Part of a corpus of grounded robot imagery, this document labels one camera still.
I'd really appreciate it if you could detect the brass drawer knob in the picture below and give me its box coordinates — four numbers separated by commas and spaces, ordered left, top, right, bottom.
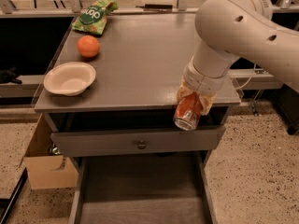
137, 140, 147, 149

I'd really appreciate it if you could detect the orange fruit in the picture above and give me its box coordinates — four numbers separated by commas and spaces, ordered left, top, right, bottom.
77, 35, 100, 58

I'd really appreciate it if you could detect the cardboard box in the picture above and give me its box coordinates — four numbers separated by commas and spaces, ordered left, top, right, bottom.
23, 116, 78, 189

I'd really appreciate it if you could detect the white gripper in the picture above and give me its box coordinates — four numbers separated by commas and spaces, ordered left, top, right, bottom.
177, 62, 225, 116

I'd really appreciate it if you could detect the red coke can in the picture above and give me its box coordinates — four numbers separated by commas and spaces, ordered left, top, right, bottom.
173, 92, 203, 131

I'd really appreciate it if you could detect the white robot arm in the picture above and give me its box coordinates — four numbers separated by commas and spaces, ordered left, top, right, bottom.
177, 0, 299, 115

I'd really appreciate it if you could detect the open grey middle drawer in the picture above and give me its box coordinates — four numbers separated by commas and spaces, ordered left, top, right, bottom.
68, 152, 218, 224

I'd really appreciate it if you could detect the grey drawer cabinet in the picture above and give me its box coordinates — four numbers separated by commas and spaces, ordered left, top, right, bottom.
34, 12, 242, 224

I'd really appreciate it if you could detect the white cable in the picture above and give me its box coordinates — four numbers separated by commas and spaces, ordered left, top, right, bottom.
235, 63, 263, 91

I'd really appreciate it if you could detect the green chip bag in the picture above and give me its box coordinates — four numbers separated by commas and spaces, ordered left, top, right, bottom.
72, 0, 119, 35

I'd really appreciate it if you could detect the grey top drawer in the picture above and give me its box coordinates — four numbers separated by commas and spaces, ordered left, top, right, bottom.
50, 126, 225, 157

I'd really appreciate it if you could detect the black object on shelf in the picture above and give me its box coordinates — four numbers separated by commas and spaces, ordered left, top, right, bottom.
0, 67, 22, 84

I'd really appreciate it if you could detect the white paper bowl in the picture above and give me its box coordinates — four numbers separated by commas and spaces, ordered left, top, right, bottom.
43, 62, 96, 96

